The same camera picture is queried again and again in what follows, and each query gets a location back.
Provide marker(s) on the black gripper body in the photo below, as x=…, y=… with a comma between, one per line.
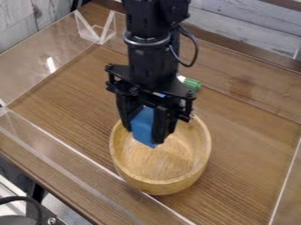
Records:
x=172, y=93

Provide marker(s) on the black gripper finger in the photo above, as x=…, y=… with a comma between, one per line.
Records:
x=164, y=124
x=129, y=107

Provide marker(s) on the blue rectangular block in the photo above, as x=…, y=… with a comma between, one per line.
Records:
x=141, y=127

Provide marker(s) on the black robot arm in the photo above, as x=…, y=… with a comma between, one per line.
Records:
x=146, y=82

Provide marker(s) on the brown wooden bowl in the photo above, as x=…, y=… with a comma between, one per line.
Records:
x=169, y=168

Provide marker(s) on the green white marker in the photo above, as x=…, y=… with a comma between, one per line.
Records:
x=193, y=83

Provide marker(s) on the clear acrylic tray walls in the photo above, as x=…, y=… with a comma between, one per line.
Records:
x=55, y=129

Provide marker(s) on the black metal table frame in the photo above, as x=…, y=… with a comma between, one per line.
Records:
x=22, y=197

